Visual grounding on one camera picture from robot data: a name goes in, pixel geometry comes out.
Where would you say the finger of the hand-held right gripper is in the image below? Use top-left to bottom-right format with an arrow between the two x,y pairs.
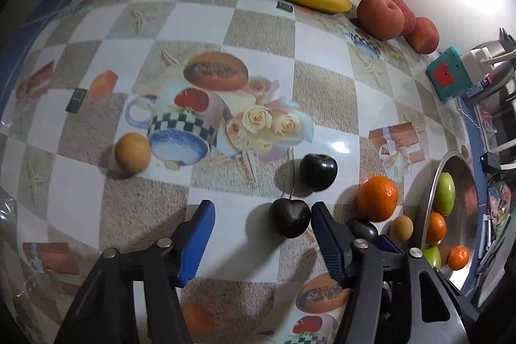
347,218 -> 404,259

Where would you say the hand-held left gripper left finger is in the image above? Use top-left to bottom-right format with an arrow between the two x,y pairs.
52,200 -> 216,344

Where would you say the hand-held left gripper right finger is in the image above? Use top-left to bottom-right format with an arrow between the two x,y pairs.
310,201 -> 480,344

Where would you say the orange mandarin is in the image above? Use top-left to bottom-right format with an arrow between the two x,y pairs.
448,245 -> 470,271
356,175 -> 399,222
426,212 -> 447,246

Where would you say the brown longan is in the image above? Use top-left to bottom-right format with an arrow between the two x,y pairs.
114,133 -> 152,172
389,216 -> 414,242

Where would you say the dark cherry with stem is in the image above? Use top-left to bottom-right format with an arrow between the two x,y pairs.
269,177 -> 312,239

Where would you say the long green mango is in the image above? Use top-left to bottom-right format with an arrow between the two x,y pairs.
421,245 -> 443,269

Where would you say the round green mango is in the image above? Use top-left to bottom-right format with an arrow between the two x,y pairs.
432,172 -> 456,217

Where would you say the steel bowl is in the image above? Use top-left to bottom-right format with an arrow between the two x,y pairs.
414,151 -> 486,298

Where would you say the colourful snack bag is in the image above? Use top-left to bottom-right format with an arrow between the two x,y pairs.
486,179 -> 514,232

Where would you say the black power adapter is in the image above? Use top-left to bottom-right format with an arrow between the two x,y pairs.
480,152 -> 502,173

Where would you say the teal box with red heart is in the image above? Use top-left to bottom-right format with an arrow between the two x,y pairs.
426,48 -> 474,101

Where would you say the red peach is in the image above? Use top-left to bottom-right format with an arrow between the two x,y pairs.
404,17 -> 440,55
385,0 -> 417,36
357,0 -> 405,41

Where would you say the white charger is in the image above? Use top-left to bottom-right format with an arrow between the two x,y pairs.
460,46 -> 494,83

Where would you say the steel kettle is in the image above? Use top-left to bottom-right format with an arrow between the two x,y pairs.
461,27 -> 516,107

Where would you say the white tube frame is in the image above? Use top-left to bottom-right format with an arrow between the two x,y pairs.
494,138 -> 516,171

